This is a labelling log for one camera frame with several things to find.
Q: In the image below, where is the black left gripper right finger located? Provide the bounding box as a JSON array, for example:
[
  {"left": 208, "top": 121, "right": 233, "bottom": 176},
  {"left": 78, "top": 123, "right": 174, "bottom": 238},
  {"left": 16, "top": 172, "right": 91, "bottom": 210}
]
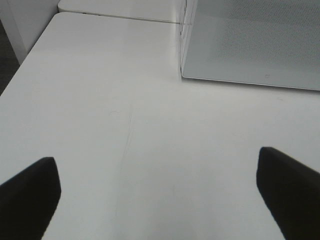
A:
[{"left": 256, "top": 147, "right": 320, "bottom": 240}]

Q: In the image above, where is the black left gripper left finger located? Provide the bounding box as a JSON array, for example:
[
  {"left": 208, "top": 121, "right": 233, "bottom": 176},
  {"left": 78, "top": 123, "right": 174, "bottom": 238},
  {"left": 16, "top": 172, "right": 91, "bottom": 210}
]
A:
[{"left": 0, "top": 157, "right": 61, "bottom": 240}]

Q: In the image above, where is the white microwave door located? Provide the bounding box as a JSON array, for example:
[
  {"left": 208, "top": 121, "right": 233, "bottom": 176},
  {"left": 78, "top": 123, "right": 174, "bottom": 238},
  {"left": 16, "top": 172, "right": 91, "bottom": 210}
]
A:
[{"left": 182, "top": 0, "right": 320, "bottom": 90}]

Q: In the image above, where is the white microwave oven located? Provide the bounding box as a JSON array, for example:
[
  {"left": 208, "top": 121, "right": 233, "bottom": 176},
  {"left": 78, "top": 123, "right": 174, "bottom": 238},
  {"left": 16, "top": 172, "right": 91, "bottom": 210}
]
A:
[{"left": 179, "top": 0, "right": 198, "bottom": 76}]

